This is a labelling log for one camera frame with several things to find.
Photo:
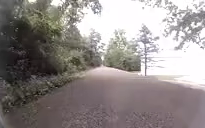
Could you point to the verge with low plants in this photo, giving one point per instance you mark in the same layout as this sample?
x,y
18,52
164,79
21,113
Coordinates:
x,y
30,88

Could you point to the overhanging leafy branches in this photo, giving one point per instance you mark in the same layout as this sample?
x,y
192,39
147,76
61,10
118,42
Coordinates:
x,y
190,23

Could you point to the slim pine tree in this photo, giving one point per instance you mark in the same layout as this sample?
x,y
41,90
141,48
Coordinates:
x,y
145,46

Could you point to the clump of green trees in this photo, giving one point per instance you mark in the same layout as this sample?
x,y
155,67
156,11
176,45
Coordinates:
x,y
121,53

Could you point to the dense green wood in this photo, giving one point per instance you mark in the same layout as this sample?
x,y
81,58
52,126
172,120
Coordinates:
x,y
33,43

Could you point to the dark grey asphalt road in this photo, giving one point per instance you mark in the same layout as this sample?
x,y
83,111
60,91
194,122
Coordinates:
x,y
123,96

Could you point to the pale roadside strip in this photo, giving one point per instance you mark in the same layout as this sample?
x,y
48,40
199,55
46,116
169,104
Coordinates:
x,y
193,83

